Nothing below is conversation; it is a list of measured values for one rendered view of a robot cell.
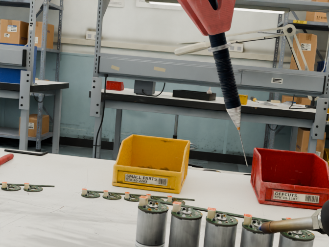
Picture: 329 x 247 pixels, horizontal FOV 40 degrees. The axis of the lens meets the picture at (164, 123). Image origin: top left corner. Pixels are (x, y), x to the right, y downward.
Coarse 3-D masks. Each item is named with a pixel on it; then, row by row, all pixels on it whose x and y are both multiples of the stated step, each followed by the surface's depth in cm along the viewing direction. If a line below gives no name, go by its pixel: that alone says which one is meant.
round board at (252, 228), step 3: (243, 222) 34; (252, 222) 35; (255, 222) 35; (243, 225) 34; (246, 225) 34; (249, 225) 34; (252, 225) 34; (246, 228) 33; (249, 228) 33; (252, 228) 33; (255, 228) 33; (252, 231) 33; (255, 231) 33; (258, 231) 33; (261, 231) 33
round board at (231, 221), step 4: (216, 216) 35; (220, 216) 36; (228, 216) 36; (208, 220) 34; (212, 220) 34; (216, 220) 34; (228, 220) 35; (232, 220) 35; (236, 220) 35; (216, 224) 34; (220, 224) 34; (224, 224) 34; (228, 224) 34; (232, 224) 34; (236, 224) 34
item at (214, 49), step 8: (216, 0) 30; (216, 8) 30; (224, 32) 30; (216, 40) 30; (224, 40) 30; (208, 48) 31; (216, 48) 30; (224, 48) 30; (216, 56) 30; (224, 56) 30; (216, 64) 31; (224, 64) 30; (224, 72) 31; (232, 72) 31; (224, 80) 31; (232, 80) 31; (224, 88) 31; (232, 88) 31; (224, 96) 31; (232, 96) 31; (232, 104) 31; (240, 104) 31
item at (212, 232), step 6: (210, 228) 34; (216, 228) 34; (222, 228) 34; (228, 228) 34; (234, 228) 34; (210, 234) 34; (216, 234) 34; (222, 234) 34; (228, 234) 34; (234, 234) 34; (204, 240) 35; (210, 240) 34; (216, 240) 34; (222, 240) 34; (228, 240) 34; (234, 240) 34; (204, 246) 35; (210, 246) 34; (216, 246) 34; (222, 246) 34; (228, 246) 34; (234, 246) 35
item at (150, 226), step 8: (144, 216) 35; (152, 216) 35; (160, 216) 35; (144, 224) 36; (152, 224) 35; (160, 224) 36; (136, 232) 36; (144, 232) 36; (152, 232) 35; (160, 232) 36; (136, 240) 36; (144, 240) 36; (152, 240) 36; (160, 240) 36
